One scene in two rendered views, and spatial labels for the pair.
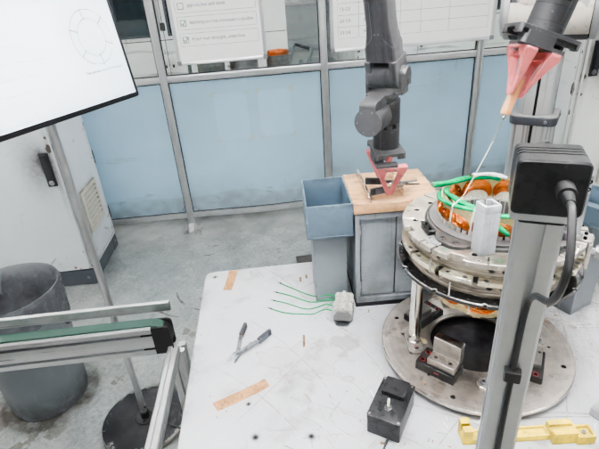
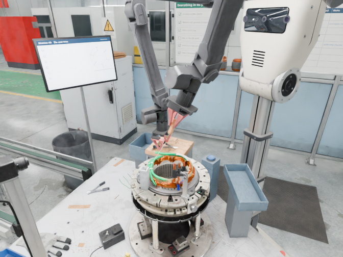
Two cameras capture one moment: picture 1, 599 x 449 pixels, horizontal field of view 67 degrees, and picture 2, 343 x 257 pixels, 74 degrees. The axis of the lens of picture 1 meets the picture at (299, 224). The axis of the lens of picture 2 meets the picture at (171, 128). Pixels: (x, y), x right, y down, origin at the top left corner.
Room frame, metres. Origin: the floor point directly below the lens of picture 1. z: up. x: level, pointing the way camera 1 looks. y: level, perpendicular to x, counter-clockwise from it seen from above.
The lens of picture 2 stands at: (0.08, -0.69, 1.68)
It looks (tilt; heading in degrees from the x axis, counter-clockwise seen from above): 26 degrees down; 26
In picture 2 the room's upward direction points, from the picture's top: straight up
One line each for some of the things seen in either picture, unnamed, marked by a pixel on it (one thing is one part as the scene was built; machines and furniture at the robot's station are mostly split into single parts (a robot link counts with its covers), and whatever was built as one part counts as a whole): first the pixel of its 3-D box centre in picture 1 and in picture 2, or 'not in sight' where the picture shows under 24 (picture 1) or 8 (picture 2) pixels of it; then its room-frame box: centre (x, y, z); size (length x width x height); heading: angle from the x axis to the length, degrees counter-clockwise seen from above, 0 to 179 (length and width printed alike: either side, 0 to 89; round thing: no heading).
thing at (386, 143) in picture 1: (386, 137); (162, 125); (0.96, -0.20, 1.20); 0.10 x 0.07 x 0.07; 2
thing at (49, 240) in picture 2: not in sight; (44, 241); (0.44, 0.11, 0.79); 0.24 x 0.12 x 0.02; 93
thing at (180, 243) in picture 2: (530, 353); (180, 242); (0.67, -0.44, 0.83); 0.05 x 0.04 x 0.02; 149
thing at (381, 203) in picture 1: (388, 190); (170, 147); (1.01, -0.22, 1.05); 0.20 x 0.19 x 0.02; 91
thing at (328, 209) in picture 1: (327, 241); (146, 160); (1.01, -0.07, 0.92); 0.17 x 0.11 x 0.28; 1
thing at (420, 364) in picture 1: (438, 365); (144, 229); (0.67, -0.26, 0.81); 0.08 x 0.05 x 0.02; 47
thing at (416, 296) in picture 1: (415, 304); not in sight; (0.75, -0.23, 0.91); 0.02 x 0.02 x 0.21
